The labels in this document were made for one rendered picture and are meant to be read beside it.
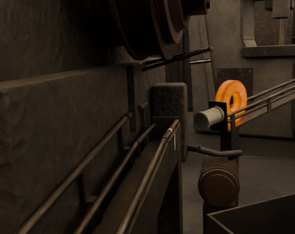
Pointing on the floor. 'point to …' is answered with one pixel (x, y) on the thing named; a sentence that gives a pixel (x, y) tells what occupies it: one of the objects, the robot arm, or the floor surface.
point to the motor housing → (218, 185)
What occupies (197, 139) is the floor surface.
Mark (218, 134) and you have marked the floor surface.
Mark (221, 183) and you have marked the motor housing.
